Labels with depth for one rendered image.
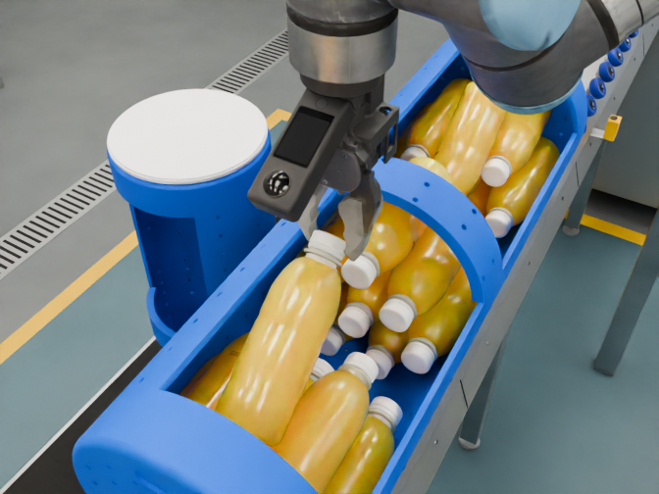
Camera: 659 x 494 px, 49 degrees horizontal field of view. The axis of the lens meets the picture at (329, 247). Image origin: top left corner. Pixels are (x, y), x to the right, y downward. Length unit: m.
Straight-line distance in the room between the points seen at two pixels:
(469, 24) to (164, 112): 0.93
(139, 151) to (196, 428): 0.72
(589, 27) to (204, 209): 0.78
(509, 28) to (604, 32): 0.15
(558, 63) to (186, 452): 0.43
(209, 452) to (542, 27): 0.41
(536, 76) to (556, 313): 1.89
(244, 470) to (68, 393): 1.68
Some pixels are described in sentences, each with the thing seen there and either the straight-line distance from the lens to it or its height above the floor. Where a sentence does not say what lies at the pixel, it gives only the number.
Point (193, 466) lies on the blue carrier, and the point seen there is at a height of 1.23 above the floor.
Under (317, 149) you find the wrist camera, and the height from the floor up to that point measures 1.41.
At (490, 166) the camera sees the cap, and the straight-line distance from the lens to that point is 1.09.
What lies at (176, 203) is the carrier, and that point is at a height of 0.99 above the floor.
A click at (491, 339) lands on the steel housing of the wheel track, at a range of 1.19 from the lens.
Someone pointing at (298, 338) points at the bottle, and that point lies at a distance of 0.70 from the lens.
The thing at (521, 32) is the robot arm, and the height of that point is 1.55.
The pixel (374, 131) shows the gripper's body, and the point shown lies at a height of 1.39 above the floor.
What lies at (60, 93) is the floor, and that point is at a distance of 3.57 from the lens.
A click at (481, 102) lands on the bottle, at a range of 1.09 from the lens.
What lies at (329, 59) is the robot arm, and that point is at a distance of 0.59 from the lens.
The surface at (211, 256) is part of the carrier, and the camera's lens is 1.31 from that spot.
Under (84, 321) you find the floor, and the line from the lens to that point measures 2.45.
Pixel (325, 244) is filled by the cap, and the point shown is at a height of 1.28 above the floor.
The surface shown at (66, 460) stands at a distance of 1.98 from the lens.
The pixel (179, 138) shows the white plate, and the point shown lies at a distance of 1.30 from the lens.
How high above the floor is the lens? 1.77
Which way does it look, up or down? 44 degrees down
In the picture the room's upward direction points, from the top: straight up
